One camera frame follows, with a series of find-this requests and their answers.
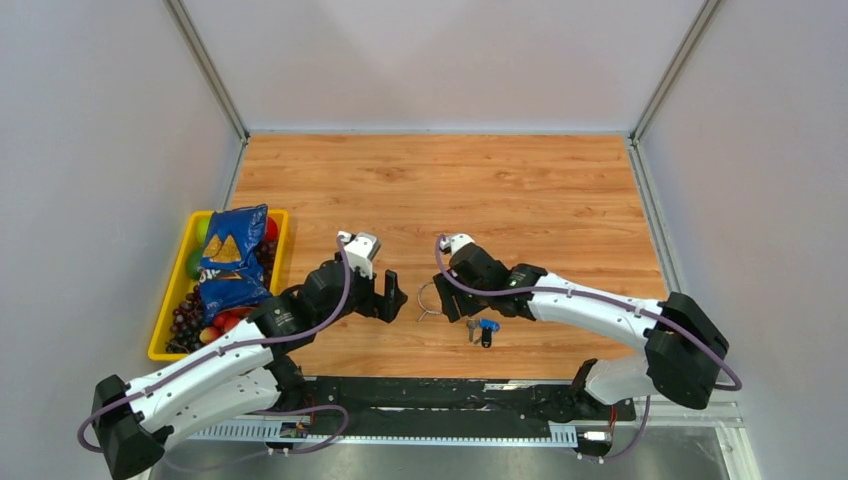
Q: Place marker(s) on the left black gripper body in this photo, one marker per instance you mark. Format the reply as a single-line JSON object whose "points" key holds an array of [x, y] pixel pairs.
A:
{"points": [[363, 298]]}

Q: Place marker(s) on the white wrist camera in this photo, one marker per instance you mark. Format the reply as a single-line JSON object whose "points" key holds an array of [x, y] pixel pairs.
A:
{"points": [[361, 250], [451, 244]]}

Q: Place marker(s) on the blue capped key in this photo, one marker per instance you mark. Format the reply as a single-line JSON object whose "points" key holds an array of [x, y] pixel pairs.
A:
{"points": [[476, 326]]}

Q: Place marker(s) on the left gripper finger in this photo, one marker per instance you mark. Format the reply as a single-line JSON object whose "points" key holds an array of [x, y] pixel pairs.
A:
{"points": [[391, 284], [390, 305]]}

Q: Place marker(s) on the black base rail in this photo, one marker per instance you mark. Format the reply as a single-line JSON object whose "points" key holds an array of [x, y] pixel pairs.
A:
{"points": [[452, 408]]}

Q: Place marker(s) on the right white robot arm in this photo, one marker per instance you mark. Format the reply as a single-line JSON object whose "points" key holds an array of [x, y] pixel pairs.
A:
{"points": [[679, 353]]}

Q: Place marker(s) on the red apple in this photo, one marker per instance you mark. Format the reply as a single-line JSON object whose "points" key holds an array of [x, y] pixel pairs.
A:
{"points": [[271, 230]]}

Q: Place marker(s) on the blue chips bag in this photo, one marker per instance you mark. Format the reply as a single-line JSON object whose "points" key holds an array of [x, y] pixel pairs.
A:
{"points": [[231, 275]]}

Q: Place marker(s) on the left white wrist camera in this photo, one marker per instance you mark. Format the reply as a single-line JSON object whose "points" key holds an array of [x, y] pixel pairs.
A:
{"points": [[361, 250]]}

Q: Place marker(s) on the yellow plastic tray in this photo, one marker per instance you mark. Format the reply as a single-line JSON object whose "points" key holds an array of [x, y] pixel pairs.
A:
{"points": [[180, 283]]}

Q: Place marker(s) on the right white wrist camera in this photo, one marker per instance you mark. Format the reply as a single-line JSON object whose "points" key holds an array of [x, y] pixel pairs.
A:
{"points": [[451, 244]]}

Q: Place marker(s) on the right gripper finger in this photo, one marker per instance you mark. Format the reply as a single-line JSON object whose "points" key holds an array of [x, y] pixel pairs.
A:
{"points": [[469, 305], [447, 297]]}

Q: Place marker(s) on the purple grape bunch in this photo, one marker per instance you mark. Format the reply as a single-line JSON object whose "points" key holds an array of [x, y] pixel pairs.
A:
{"points": [[188, 318]]}

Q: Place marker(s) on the silver wire keyring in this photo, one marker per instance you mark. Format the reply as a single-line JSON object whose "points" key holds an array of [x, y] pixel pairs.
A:
{"points": [[428, 302]]}

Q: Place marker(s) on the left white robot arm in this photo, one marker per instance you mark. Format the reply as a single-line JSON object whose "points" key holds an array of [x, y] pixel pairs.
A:
{"points": [[134, 423]]}

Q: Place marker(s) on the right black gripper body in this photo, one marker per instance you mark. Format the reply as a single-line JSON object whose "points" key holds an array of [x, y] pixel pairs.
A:
{"points": [[485, 299]]}

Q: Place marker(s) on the green apple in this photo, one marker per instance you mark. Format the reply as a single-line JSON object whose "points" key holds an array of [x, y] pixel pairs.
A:
{"points": [[193, 265]]}

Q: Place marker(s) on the lime green fruit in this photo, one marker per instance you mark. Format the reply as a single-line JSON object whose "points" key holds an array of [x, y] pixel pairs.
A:
{"points": [[201, 229]]}

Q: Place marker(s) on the red peach fruits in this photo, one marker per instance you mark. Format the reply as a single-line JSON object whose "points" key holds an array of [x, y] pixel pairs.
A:
{"points": [[223, 323]]}

